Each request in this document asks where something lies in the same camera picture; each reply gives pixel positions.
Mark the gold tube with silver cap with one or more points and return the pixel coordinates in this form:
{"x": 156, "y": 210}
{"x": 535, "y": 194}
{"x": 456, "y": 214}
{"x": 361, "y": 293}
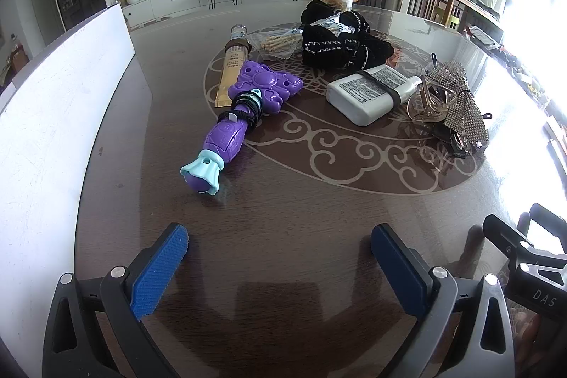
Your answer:
{"x": 230, "y": 68}

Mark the bag of wooden sticks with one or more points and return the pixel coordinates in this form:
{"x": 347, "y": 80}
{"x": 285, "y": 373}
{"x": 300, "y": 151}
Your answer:
{"x": 274, "y": 42}

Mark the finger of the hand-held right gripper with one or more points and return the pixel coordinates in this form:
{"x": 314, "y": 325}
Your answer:
{"x": 547, "y": 227}
{"x": 502, "y": 232}

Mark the black velvet bow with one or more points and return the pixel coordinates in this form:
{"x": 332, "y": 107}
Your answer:
{"x": 328, "y": 52}

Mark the clear hair claw clip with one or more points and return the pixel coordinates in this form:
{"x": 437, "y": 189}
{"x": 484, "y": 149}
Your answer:
{"x": 425, "y": 108}

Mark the purple toy wand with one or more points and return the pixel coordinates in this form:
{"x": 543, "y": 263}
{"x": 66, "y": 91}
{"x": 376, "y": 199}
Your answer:
{"x": 226, "y": 134}

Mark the white board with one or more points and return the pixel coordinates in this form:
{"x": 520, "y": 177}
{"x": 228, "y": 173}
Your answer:
{"x": 57, "y": 116}

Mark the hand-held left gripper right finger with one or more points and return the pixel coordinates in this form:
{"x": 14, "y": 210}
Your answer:
{"x": 398, "y": 267}

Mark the black hair clip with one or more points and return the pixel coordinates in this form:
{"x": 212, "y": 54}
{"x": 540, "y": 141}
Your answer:
{"x": 456, "y": 145}

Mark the white television cabinet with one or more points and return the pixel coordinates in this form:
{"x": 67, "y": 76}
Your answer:
{"x": 177, "y": 1}

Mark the far black velvet pouch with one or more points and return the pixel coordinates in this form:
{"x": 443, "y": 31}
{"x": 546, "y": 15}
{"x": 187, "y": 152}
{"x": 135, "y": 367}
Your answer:
{"x": 319, "y": 10}

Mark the white bottle with black band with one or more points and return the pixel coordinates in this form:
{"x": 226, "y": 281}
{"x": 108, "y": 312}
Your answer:
{"x": 359, "y": 94}

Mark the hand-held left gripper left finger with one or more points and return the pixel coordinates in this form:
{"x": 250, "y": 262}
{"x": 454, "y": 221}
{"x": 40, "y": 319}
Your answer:
{"x": 159, "y": 267}

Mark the rhinestone bow hair clip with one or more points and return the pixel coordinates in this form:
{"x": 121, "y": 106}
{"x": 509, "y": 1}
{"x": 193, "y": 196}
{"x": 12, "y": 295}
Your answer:
{"x": 460, "y": 108}

